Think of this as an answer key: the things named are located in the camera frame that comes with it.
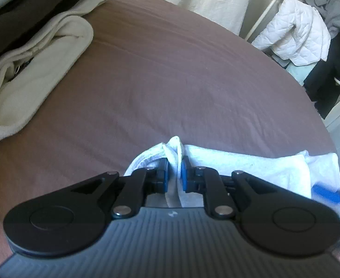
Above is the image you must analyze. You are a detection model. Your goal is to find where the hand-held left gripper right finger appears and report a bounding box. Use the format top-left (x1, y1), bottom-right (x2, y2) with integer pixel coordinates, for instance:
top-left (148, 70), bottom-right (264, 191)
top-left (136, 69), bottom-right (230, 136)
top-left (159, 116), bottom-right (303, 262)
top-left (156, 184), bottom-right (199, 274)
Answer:
top-left (180, 156), bottom-right (279, 220)

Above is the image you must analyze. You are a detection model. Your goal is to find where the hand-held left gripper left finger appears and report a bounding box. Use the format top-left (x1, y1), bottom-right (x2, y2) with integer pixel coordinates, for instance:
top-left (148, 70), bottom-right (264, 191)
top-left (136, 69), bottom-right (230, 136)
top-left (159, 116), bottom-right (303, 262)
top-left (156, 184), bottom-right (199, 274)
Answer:
top-left (70, 159), bottom-right (170, 219)

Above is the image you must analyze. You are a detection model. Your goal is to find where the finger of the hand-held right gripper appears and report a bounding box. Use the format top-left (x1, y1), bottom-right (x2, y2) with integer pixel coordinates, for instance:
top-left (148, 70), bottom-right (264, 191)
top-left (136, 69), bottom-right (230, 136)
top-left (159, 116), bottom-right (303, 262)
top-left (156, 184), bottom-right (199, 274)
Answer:
top-left (312, 186), bottom-right (340, 206)

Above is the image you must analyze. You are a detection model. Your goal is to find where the light grey garment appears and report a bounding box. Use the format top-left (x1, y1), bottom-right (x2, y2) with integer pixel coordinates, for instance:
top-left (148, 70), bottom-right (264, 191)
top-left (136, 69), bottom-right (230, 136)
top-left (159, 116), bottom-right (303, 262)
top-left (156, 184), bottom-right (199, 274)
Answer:
top-left (124, 136), bottom-right (340, 208)

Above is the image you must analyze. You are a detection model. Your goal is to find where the black hanging garment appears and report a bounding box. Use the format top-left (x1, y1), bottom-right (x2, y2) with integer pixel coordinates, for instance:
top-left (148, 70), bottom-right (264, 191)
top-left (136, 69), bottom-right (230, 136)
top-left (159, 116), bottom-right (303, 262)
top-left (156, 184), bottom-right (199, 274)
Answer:
top-left (303, 33), bottom-right (340, 119)

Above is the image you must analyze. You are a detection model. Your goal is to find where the light teal cloth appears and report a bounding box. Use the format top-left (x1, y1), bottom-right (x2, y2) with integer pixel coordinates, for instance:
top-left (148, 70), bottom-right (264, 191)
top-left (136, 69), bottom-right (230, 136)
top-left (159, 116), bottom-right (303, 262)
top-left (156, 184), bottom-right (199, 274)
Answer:
top-left (270, 54), bottom-right (315, 86)

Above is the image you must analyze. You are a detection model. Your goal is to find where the cream fleece garment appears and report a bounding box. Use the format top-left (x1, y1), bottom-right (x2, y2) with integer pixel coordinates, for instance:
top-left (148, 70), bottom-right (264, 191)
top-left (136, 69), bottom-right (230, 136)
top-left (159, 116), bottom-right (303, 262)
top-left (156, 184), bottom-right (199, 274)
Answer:
top-left (0, 0), bottom-right (109, 144)

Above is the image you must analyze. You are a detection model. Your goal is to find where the white quilted jacket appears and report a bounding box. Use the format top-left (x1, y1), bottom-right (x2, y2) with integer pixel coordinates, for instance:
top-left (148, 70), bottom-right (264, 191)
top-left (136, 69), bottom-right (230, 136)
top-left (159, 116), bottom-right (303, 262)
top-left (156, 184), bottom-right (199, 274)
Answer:
top-left (251, 0), bottom-right (331, 66)

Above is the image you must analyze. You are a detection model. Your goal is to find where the white rack pole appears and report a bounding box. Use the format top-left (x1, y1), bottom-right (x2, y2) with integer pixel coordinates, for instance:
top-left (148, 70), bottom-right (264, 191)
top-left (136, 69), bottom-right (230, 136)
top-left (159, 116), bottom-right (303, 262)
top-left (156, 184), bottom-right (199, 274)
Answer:
top-left (244, 0), bottom-right (295, 42)

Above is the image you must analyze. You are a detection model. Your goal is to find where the dark brown folded garment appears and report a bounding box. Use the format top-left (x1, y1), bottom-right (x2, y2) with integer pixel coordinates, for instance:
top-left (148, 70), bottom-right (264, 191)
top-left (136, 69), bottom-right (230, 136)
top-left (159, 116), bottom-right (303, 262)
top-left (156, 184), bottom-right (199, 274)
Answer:
top-left (0, 0), bottom-right (99, 67)

